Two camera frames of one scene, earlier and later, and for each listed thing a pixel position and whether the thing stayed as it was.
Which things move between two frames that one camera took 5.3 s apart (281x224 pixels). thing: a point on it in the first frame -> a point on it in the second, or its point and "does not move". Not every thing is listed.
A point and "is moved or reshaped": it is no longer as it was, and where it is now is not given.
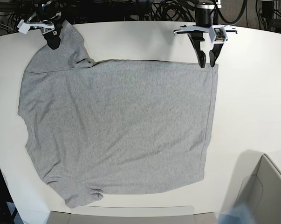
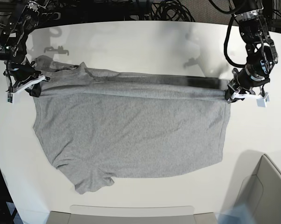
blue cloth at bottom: x=240 y=214 does not move
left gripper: x=45 y=14 -> x=21 y=75
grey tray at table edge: x=125 y=214 does not move
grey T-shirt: x=95 y=127 is moved or reshaped
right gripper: x=203 y=29 -> x=243 y=84
